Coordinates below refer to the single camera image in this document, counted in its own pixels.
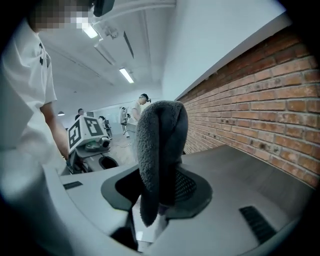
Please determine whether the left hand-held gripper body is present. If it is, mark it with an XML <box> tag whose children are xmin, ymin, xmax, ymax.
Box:
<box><xmin>65</xmin><ymin>115</ymin><xmax>113</xmax><ymax>176</ymax></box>

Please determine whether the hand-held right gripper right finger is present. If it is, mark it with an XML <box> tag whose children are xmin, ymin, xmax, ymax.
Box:
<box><xmin>158</xmin><ymin>159</ymin><xmax>214</xmax><ymax>221</ymax></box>

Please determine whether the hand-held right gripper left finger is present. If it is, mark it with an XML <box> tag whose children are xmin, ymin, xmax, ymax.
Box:
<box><xmin>100</xmin><ymin>167</ymin><xmax>141</xmax><ymax>252</ymax></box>

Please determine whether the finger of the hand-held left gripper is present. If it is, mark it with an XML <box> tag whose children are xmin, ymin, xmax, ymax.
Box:
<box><xmin>98</xmin><ymin>154</ymin><xmax>120</xmax><ymax>170</ymax></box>

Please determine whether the dark grey cloth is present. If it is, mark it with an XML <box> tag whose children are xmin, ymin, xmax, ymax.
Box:
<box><xmin>135</xmin><ymin>99</ymin><xmax>190</xmax><ymax>228</ymax></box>

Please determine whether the person's left forearm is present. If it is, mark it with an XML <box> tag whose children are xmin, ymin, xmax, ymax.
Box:
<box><xmin>40</xmin><ymin>100</ymin><xmax>70</xmax><ymax>161</ymax></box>

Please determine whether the person's white shirt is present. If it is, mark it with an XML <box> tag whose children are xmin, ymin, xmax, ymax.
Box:
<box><xmin>0</xmin><ymin>19</ymin><xmax>66</xmax><ymax>251</ymax></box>

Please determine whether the long ceiling light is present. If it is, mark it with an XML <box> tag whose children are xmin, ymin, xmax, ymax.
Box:
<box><xmin>81</xmin><ymin>24</ymin><xmax>99</xmax><ymax>39</ymax></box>
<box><xmin>118</xmin><ymin>67</ymin><xmax>135</xmax><ymax>84</ymax></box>

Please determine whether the dark ceiling vent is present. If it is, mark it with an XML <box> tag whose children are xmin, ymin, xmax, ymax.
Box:
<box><xmin>123</xmin><ymin>30</ymin><xmax>135</xmax><ymax>60</ymax></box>

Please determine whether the black head-worn camera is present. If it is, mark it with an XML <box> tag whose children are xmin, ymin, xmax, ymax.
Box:
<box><xmin>93</xmin><ymin>0</ymin><xmax>116</xmax><ymax>18</ymax></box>

